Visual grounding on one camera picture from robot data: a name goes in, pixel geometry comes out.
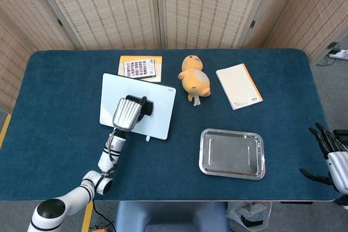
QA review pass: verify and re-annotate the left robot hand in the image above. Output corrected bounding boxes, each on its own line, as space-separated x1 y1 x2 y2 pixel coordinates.
112 96 154 133

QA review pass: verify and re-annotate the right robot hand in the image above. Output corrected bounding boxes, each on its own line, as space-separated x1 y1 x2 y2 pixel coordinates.
299 122 348 193

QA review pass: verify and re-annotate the black eraser sponge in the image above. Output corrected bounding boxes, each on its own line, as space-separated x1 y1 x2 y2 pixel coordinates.
125 95 154 116

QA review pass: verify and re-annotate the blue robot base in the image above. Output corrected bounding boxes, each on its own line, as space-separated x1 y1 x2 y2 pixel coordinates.
114 201 229 232

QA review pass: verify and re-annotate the white tablet board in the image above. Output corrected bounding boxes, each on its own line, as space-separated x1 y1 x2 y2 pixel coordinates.
98 73 177 141

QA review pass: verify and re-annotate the printed sticker sheet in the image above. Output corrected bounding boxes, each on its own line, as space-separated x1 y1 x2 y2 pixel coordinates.
123 58 157 79

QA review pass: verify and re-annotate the orange booklet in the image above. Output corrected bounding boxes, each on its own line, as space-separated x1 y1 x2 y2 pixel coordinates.
117 55 163 84

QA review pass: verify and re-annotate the yellow plush toy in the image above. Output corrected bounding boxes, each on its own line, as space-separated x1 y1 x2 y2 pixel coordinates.
178 55 212 106

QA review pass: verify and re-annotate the clear plastic bag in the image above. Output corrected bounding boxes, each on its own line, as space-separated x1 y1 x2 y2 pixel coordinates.
226 201 273 229

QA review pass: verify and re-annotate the woven folding screen panel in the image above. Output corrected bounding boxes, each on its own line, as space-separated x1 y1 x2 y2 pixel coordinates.
0 0 77 51
155 0 276 50
0 14 38 115
28 0 161 51
306 16 348 64
240 0 348 53

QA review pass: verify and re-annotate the stainless steel tray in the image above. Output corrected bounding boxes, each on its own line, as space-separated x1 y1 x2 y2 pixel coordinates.
198 128 266 180

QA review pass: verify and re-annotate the white power strip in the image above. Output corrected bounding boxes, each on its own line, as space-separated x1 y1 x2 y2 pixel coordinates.
328 49 348 59

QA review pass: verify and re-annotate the cream notebook orange spine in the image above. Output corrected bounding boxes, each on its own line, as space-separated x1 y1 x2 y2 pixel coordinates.
215 63 264 111

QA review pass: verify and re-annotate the black floor cable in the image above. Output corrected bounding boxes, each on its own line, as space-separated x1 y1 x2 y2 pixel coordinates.
92 200 116 229

